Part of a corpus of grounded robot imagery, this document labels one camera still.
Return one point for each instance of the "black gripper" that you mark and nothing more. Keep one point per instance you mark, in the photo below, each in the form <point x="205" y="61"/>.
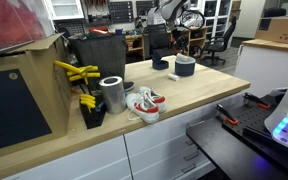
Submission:
<point x="182" y="42"/>

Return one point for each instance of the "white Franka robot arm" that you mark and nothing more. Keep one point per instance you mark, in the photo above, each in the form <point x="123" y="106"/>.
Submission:
<point x="172" y="6"/>

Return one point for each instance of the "large dark blue bowl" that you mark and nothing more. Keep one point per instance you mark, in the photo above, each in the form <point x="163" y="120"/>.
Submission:
<point x="185" y="70"/>

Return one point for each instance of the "small dark blue bowl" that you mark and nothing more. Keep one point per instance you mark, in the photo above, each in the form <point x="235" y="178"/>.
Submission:
<point x="159" y="62"/>

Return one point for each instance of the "wooden shelf unit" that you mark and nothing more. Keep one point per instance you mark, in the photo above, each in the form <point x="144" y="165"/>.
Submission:
<point x="197" y="33"/>

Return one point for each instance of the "black chair with blue seat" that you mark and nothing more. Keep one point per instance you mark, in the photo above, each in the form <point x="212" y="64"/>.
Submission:
<point x="159" y="38"/>

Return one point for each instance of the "black office chair with armrests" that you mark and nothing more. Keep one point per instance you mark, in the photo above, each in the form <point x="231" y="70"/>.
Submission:
<point x="219" y="41"/>

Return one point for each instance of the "white box on shelf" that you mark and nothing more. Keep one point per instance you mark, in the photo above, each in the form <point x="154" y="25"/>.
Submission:
<point x="154" y="16"/>

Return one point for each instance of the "white red sneaker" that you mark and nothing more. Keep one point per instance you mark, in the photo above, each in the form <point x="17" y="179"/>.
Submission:
<point x="156" y="99"/>
<point x="142" y="107"/>

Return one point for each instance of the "dark shoe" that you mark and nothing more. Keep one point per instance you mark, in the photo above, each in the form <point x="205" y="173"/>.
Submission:
<point x="129" y="86"/>

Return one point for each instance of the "black fabric bag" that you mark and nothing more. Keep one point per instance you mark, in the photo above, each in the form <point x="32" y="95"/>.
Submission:
<point x="100" y="55"/>

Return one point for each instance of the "red tool case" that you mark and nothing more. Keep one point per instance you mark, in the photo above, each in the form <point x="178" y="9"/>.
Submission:
<point x="99" y="30"/>

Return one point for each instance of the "white counter with wood top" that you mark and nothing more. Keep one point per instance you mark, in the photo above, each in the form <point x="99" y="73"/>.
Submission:
<point x="267" y="66"/>

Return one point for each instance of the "silver metal cylinder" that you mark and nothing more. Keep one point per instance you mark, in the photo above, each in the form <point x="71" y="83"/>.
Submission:
<point x="112" y="96"/>

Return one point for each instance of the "cardboard box with black label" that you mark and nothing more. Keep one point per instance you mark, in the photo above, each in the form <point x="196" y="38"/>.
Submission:
<point x="280" y="30"/>

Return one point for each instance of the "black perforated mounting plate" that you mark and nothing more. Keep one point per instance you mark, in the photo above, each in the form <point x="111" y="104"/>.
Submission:
<point x="250" y="121"/>

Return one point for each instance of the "white drawer cabinet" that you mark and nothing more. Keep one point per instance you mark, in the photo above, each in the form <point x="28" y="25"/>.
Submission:
<point x="150" y="153"/>

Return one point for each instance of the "black tool stand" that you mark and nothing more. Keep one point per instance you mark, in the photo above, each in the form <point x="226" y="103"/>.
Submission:
<point x="92" y="116"/>

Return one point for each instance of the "white glass door cabinet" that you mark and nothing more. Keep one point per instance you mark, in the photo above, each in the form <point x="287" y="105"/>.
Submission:
<point x="65" y="8"/>

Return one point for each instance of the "black cart table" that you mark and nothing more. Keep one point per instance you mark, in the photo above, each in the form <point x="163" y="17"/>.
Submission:
<point x="230" y="156"/>

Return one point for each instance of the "large cardboard box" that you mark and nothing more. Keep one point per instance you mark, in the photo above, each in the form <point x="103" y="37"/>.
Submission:
<point x="24" y="100"/>

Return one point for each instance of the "red plastic wrapped sheet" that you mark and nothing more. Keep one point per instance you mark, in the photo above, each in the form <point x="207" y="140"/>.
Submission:
<point x="10" y="20"/>

